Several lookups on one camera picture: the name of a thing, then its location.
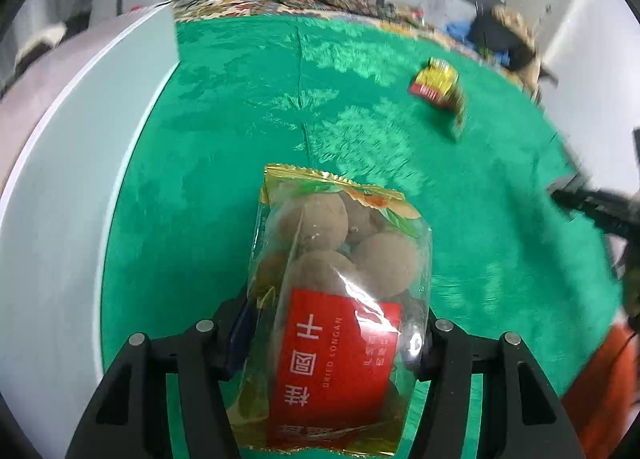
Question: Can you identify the green floral blanket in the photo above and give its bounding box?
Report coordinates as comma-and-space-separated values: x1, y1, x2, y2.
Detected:
99, 14, 626, 459

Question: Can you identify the blue cloth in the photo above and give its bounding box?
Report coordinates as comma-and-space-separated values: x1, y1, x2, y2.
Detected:
444, 20, 512, 66

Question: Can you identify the patterned bed sheet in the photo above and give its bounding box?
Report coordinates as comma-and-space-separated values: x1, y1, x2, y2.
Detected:
171, 0, 483, 56

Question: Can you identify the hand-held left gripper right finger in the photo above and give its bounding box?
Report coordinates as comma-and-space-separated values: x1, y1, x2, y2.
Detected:
400, 308, 586, 459

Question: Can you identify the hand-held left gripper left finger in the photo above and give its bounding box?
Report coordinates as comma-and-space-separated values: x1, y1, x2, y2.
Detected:
65, 284, 257, 459

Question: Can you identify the black bag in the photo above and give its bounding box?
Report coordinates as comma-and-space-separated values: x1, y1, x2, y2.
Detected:
469, 10, 537, 71

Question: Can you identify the tan patterned cloth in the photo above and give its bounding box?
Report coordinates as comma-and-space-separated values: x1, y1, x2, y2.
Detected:
491, 6, 546, 92

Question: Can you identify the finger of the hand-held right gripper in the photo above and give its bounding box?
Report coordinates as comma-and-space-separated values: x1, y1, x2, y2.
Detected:
550, 186, 640, 241

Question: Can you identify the yellow red snack packet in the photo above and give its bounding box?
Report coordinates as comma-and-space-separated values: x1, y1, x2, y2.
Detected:
407, 58, 469, 141

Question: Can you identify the dried longan packet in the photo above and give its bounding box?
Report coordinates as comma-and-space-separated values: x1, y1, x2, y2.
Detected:
225, 164, 434, 458

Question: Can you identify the orange bed base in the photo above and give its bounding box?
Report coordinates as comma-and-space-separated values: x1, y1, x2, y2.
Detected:
561, 323, 640, 459

